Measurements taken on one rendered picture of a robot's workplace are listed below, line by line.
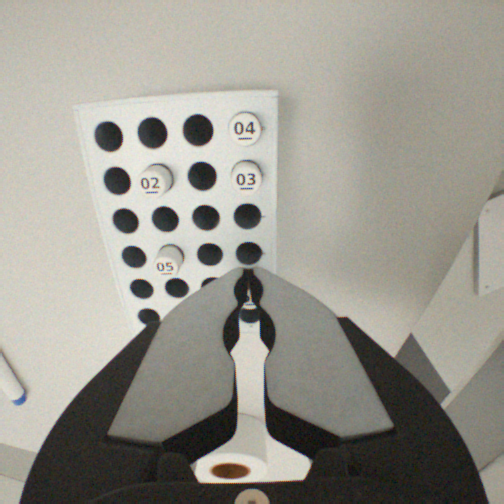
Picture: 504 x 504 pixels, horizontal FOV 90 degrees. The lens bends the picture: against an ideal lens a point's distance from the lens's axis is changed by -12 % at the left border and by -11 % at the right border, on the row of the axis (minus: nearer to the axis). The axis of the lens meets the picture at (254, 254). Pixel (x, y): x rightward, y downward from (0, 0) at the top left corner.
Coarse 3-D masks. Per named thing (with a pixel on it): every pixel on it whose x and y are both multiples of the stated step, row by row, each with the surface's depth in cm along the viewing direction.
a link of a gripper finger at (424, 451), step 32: (384, 352) 8; (384, 384) 7; (416, 384) 7; (416, 416) 6; (448, 416) 6; (352, 448) 5; (384, 448) 5; (416, 448) 5; (448, 448) 5; (384, 480) 5; (416, 480) 5; (448, 480) 5; (480, 480) 4
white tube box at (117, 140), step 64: (128, 128) 11; (192, 128) 13; (128, 192) 12; (192, 192) 12; (256, 192) 12; (128, 256) 14; (192, 256) 14; (256, 256) 15; (128, 320) 16; (256, 320) 16
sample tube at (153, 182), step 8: (152, 168) 11; (160, 168) 11; (168, 168) 12; (144, 176) 11; (152, 176) 11; (160, 176) 11; (168, 176) 12; (144, 184) 11; (152, 184) 11; (160, 184) 11; (168, 184) 11; (144, 192) 11; (152, 192) 11; (160, 192) 11
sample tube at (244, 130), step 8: (232, 120) 10; (240, 120) 10; (248, 120) 10; (256, 120) 10; (232, 128) 10; (240, 128) 10; (248, 128) 10; (256, 128) 10; (232, 136) 10; (240, 136) 10; (248, 136) 10; (256, 136) 10; (240, 144) 10; (248, 144) 10
